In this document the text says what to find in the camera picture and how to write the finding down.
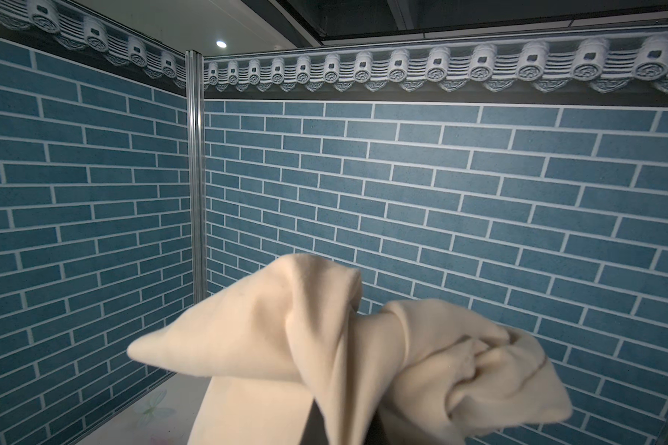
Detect beige shorts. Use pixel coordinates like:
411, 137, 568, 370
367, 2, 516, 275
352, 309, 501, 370
127, 254, 573, 444

